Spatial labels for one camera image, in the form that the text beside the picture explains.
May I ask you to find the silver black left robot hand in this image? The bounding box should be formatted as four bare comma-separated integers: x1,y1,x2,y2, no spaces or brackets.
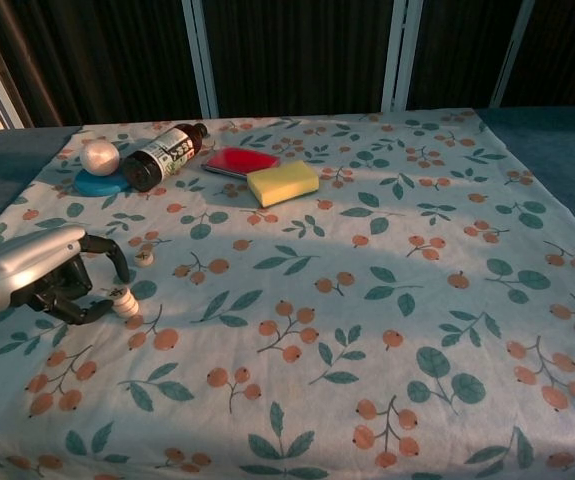
0,224,131,327

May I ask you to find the blue round disc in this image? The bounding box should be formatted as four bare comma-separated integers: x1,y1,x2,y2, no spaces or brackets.
72,167,133,199

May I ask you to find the white ball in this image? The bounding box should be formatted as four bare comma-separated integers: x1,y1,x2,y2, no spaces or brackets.
78,139,120,177

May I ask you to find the brown bottle with label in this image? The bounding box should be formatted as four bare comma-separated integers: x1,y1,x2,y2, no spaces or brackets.
120,122,209,193

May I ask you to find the dark ribbed screen panel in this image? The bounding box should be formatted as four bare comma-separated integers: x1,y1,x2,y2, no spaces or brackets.
0,0,203,126
201,0,398,119
406,0,524,111
506,0,575,109

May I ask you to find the red flat box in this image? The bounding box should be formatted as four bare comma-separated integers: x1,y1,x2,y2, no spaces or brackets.
201,146,282,181

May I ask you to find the yellow sponge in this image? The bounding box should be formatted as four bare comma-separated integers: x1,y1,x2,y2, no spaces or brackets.
245,164,321,209

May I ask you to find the floral berry print tablecloth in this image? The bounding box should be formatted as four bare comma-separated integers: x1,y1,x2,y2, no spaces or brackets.
0,107,575,480

